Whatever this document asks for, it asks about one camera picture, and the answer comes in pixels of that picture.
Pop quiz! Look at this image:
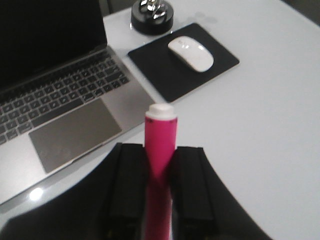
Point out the pink highlighter pen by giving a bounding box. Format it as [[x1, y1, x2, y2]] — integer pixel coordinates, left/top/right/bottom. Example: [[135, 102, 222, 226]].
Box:
[[144, 103, 178, 240]]

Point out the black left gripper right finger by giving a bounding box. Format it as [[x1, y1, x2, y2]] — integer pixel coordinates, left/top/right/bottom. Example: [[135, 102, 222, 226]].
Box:
[[170, 146, 270, 240]]

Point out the black mouse pad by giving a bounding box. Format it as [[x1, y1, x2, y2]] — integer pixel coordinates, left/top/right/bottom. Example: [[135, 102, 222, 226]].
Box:
[[128, 23, 240, 103]]

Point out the ferris wheel desk ornament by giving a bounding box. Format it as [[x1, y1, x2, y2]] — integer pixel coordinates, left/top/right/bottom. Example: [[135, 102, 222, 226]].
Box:
[[131, 0, 174, 35]]

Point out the grey open laptop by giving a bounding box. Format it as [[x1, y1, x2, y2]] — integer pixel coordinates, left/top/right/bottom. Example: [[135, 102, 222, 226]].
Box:
[[0, 0, 154, 203]]

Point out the white computer mouse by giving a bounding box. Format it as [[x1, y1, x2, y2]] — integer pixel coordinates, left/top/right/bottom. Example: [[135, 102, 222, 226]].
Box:
[[167, 35, 215, 73]]

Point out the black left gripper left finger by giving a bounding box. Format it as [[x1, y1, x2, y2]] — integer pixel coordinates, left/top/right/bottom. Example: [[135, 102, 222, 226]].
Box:
[[0, 143, 148, 240]]

